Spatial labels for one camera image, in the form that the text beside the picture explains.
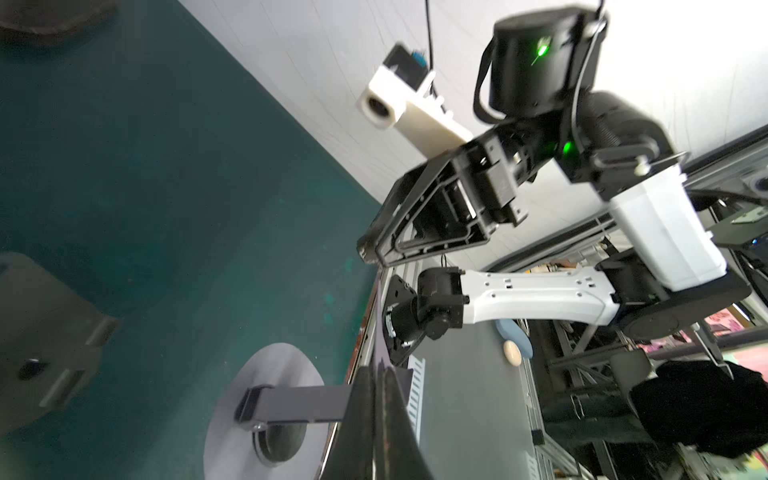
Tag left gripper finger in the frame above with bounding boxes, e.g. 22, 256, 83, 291
321, 364, 433, 479

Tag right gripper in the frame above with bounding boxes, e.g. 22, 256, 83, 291
357, 128, 558, 267

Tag purple phone stand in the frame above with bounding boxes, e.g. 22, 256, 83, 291
203, 343, 352, 479

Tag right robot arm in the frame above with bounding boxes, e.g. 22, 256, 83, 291
357, 6, 751, 366

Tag brown metal jewelry stand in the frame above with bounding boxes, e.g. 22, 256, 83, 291
1, 0, 120, 45

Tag green table mat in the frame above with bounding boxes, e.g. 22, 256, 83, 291
1, 1, 377, 479

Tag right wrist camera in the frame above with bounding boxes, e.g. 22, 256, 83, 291
357, 43, 473, 158

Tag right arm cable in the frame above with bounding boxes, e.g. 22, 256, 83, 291
422, 0, 607, 97

